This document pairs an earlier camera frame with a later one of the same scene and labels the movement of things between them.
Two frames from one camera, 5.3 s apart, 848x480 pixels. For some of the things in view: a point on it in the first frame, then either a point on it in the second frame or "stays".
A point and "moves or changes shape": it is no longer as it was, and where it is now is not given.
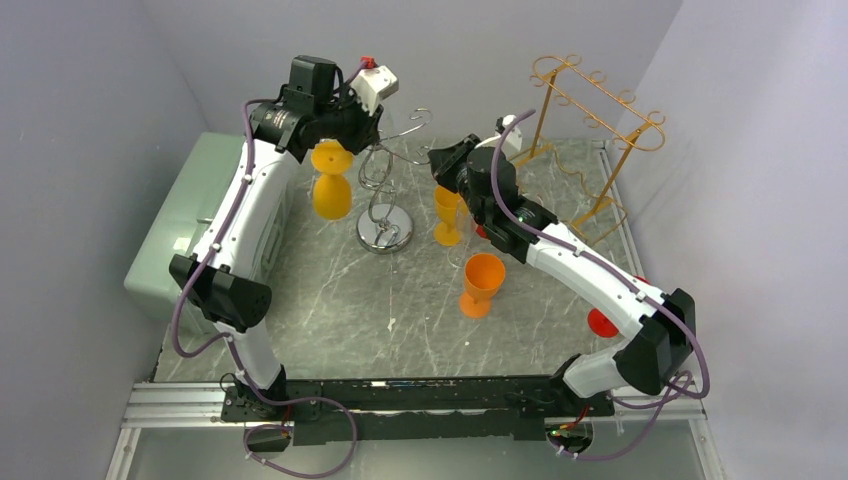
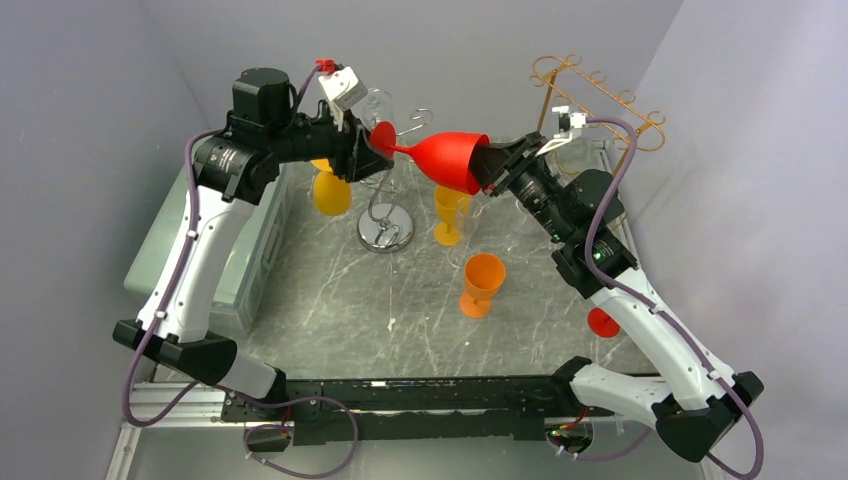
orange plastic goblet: (332, 189) stays
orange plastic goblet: (484, 274) stays
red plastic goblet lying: (599, 322) stays
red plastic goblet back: (482, 232) moves or changes shape
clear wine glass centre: (467, 226) stays
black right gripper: (444, 162) → (488, 162)
